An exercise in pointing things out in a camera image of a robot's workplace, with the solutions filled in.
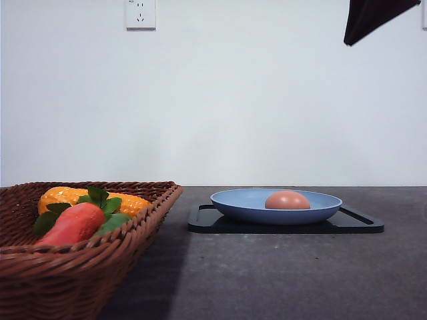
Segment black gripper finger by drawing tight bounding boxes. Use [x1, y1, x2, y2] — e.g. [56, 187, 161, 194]
[344, 0, 421, 46]

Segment brown egg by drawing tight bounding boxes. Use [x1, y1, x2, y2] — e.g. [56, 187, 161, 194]
[265, 191, 311, 209]

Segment blue round plate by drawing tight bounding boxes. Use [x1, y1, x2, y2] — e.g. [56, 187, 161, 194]
[210, 188, 342, 225]

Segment brown wicker basket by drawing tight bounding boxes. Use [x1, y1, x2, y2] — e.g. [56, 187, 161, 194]
[0, 181, 183, 320]

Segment black rectangular tray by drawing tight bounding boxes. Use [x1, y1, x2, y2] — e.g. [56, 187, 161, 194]
[187, 204, 385, 233]

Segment yellow toy corn cob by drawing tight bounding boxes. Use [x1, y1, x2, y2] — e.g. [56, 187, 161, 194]
[38, 187, 151, 217]

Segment orange toy carrot with leaves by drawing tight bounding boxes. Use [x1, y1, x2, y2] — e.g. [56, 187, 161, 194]
[33, 187, 132, 245]

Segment white wall power socket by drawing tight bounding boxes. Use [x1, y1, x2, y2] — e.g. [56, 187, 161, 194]
[126, 26, 157, 31]

